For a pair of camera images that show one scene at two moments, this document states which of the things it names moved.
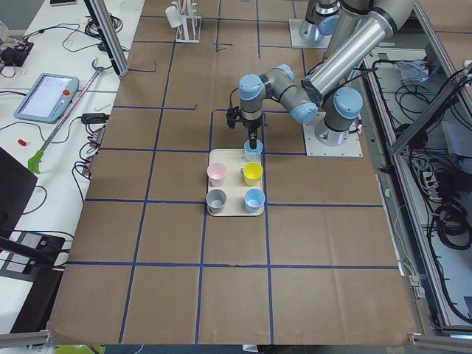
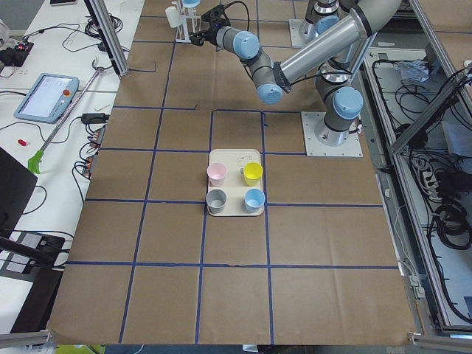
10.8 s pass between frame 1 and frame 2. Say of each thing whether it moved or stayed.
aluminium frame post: stayed
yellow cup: stayed
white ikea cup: stayed
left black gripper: moved
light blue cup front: stayed
